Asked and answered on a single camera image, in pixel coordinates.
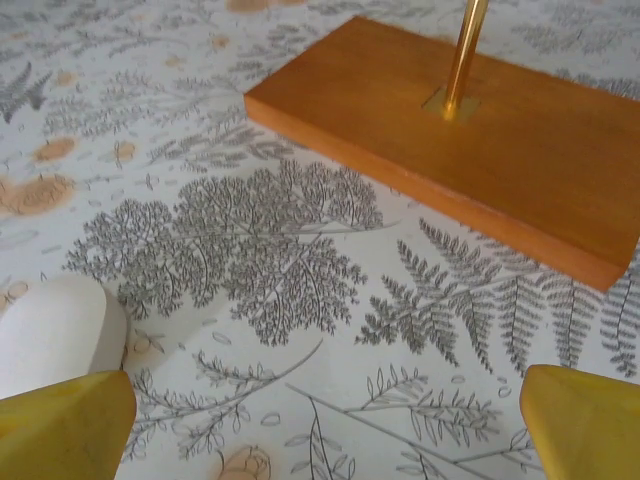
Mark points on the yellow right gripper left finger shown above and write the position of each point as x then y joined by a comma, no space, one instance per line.
60,435

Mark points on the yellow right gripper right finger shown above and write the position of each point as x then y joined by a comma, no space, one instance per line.
590,435

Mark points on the white squarish earbud charging case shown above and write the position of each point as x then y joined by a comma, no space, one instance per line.
55,330

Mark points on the floral patterned table cover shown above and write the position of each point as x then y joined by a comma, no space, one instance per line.
300,250

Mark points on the gold glass rack wooden base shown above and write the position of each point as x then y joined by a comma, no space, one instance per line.
500,165

